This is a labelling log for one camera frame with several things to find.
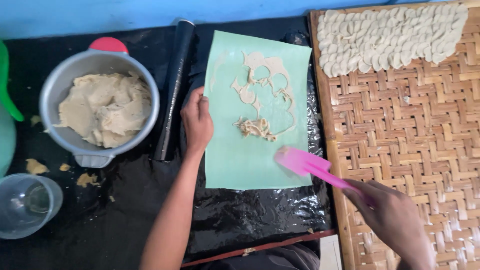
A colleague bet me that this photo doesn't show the person's right hand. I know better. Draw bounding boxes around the person's right hand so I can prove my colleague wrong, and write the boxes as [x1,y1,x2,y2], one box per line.
[342,179,436,264]

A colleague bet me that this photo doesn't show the person's left hand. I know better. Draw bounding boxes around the person's left hand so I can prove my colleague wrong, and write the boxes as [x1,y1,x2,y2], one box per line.
[181,86,215,154]

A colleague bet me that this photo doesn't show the pink silicone spatula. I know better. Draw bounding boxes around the pink silicone spatula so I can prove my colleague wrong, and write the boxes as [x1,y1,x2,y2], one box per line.
[274,146,376,207]

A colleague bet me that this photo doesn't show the light green plastic mat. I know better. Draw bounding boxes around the light green plastic mat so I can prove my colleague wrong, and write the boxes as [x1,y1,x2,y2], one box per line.
[204,30,313,190]

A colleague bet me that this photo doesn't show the woven bamboo tray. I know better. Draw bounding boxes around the woven bamboo tray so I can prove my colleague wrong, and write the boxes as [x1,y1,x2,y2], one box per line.
[308,0,480,270]

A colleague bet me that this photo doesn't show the white board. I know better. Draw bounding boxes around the white board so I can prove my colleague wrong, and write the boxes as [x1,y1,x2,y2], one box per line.
[320,234,343,270]

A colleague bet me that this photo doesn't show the red wooden strip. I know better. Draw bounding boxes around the red wooden strip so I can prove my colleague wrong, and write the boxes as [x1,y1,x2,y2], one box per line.
[181,229,337,268]

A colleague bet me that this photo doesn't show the person's dark clothing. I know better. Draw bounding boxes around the person's dark clothing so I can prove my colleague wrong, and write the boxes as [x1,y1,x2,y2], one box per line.
[198,243,322,270]

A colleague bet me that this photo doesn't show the thin dough scraps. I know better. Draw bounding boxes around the thin dough scraps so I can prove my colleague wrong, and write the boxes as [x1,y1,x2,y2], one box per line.
[230,51,297,142]

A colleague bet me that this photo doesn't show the group of round dough pieces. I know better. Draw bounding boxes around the group of round dough pieces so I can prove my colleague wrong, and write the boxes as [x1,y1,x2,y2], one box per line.
[316,3,470,79]

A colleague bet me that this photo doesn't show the black wrapped rolling pin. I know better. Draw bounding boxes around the black wrapped rolling pin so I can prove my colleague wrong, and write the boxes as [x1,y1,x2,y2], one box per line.
[152,19,196,162]

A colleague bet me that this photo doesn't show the black plastic sheet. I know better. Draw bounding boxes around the black plastic sheet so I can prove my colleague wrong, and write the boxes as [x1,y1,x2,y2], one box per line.
[0,16,335,270]

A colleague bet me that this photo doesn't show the beige dough mass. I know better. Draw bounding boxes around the beige dough mass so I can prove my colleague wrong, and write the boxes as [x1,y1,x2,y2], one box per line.
[53,71,153,149]

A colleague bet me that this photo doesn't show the flat dough crumb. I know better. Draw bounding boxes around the flat dough crumb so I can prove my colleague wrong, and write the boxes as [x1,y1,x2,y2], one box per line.
[76,172,102,188]

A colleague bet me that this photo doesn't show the large dough crumb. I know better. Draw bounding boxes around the large dough crumb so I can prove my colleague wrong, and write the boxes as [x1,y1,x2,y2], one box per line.
[25,158,50,175]

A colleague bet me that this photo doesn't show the clear drinking glass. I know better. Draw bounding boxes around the clear drinking glass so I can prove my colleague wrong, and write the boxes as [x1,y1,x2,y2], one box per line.
[0,173,64,240]

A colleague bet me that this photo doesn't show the green plastic jug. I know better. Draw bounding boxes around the green plastic jug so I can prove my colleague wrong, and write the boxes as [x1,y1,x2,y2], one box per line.
[0,40,25,178]

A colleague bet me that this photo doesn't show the metal pot with red handle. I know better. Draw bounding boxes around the metal pot with red handle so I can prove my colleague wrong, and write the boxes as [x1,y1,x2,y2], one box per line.
[39,37,161,169]

